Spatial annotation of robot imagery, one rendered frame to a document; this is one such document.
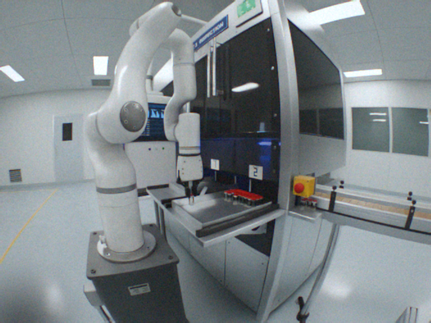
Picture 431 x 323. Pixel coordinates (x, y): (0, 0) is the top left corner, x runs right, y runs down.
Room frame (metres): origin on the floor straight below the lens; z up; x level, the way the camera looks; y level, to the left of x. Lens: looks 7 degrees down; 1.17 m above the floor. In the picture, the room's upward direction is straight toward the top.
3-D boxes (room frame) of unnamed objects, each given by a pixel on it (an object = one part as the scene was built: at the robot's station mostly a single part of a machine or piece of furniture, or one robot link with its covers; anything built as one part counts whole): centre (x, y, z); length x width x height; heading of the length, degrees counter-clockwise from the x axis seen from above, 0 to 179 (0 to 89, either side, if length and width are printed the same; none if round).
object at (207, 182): (1.05, 0.08, 0.90); 0.34 x 0.26 x 0.04; 125
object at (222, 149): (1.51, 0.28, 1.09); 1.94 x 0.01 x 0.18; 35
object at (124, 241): (0.42, 0.27, 0.95); 0.19 x 0.19 x 0.18
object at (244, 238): (1.53, 0.30, 0.73); 1.98 x 0.01 x 0.25; 35
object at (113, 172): (0.44, 0.30, 1.16); 0.19 x 0.12 x 0.24; 59
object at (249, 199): (0.76, -0.12, 0.90); 0.18 x 0.02 x 0.05; 34
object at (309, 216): (0.64, -0.40, 0.87); 0.14 x 0.13 x 0.02; 125
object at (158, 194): (0.87, 0.04, 0.87); 0.70 x 0.48 x 0.02; 35
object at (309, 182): (0.63, -0.36, 1.00); 0.08 x 0.07 x 0.07; 125
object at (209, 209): (0.70, -0.02, 0.90); 0.34 x 0.26 x 0.04; 125
